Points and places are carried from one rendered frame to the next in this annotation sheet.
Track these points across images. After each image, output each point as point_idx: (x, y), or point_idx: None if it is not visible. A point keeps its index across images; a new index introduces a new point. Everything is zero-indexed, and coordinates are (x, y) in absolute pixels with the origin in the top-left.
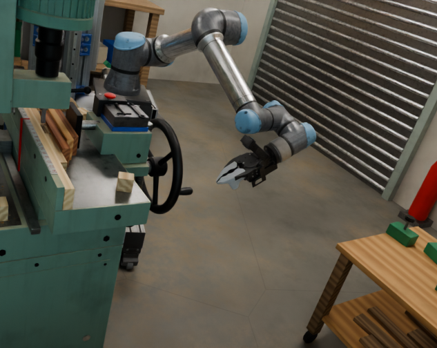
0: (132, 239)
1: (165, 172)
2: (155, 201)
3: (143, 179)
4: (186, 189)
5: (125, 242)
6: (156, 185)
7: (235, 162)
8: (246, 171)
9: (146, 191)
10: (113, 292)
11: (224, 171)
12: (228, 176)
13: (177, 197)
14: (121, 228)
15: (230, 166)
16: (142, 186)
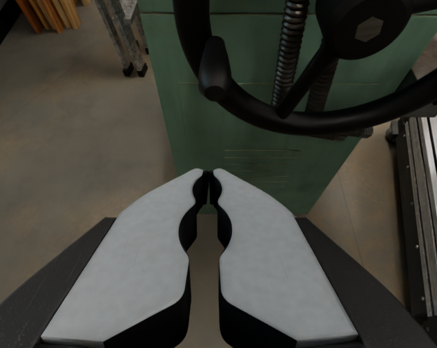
0: None
1: (324, 27)
2: (280, 102)
3: (397, 105)
4: (206, 59)
5: (435, 318)
6: (307, 65)
7: (319, 323)
8: (12, 342)
9: (348, 115)
10: (159, 99)
11: (246, 195)
12: (165, 195)
13: (181, 43)
14: None
15: (269, 253)
16: (365, 105)
